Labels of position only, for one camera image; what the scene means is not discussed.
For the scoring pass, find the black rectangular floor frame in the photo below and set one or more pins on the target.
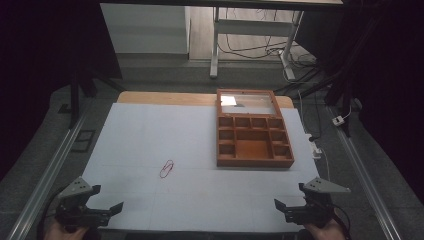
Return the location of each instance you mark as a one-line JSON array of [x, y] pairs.
[[80, 148]]

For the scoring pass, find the black metal stand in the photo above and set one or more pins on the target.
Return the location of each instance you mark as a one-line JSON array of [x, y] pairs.
[[345, 86], [74, 100]]

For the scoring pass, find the aluminium rail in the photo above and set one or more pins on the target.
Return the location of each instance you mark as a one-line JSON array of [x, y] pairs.
[[363, 181], [46, 178]]

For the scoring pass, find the wooden compartment box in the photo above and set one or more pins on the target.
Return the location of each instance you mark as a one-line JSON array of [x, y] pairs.
[[252, 150]]

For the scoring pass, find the person's right hand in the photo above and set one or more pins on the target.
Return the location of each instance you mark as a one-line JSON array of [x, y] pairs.
[[325, 232]]

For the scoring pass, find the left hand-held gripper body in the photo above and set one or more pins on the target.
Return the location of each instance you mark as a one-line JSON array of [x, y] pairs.
[[75, 211]]

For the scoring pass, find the white table mat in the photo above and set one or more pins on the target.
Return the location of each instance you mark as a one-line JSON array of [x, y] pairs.
[[160, 133]]

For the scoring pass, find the small white adapter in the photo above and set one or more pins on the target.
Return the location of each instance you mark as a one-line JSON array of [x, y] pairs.
[[338, 120]]

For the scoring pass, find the white cabinet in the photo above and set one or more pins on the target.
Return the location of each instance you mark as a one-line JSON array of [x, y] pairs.
[[143, 30]]

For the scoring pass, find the dark curtain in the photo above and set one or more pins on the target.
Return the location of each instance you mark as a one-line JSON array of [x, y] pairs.
[[40, 66], [390, 83]]

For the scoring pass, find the red paper clip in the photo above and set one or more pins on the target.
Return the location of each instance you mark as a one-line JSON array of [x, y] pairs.
[[162, 174]]

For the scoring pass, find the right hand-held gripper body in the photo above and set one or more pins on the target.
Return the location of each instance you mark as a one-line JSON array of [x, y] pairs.
[[315, 208]]

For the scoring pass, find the white power strip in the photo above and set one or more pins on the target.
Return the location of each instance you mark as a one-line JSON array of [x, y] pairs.
[[315, 152]]

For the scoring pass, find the white desk frame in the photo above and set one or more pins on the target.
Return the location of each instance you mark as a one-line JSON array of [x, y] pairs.
[[253, 27]]

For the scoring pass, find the person's left hand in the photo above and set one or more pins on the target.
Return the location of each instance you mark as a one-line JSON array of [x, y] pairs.
[[61, 233]]

